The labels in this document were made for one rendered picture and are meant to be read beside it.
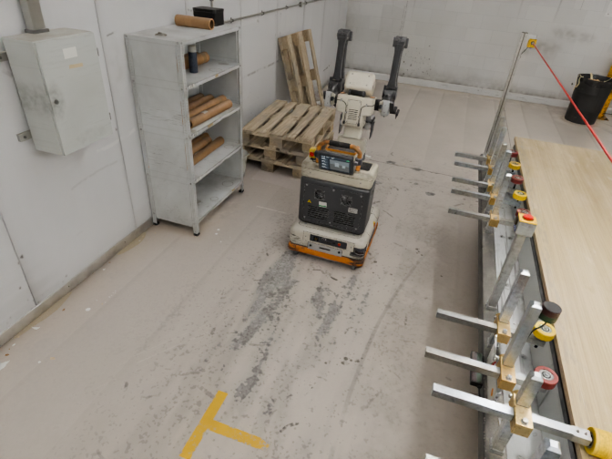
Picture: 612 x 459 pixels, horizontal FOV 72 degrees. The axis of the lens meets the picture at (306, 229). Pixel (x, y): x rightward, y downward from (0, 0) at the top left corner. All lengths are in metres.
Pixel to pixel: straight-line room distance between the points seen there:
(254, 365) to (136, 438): 0.73
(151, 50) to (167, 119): 0.48
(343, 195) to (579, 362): 1.88
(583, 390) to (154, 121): 3.03
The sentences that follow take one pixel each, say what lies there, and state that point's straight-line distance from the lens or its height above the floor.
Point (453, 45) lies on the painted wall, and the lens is 9.05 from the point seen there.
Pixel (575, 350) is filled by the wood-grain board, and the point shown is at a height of 0.90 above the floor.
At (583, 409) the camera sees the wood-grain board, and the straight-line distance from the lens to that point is 1.79.
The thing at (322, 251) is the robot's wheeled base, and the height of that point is 0.12.
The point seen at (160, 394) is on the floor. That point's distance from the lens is 2.66.
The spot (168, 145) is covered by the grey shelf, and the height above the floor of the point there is 0.79.
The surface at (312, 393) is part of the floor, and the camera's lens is 2.60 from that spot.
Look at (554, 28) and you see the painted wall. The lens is 9.11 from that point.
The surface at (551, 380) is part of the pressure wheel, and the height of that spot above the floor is 0.91.
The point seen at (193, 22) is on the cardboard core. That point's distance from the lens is 3.70.
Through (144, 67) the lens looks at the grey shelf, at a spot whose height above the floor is 1.35.
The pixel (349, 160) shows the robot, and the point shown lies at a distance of 2.97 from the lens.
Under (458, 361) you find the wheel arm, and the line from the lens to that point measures 1.77.
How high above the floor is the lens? 2.12
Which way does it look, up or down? 33 degrees down
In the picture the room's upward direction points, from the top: 4 degrees clockwise
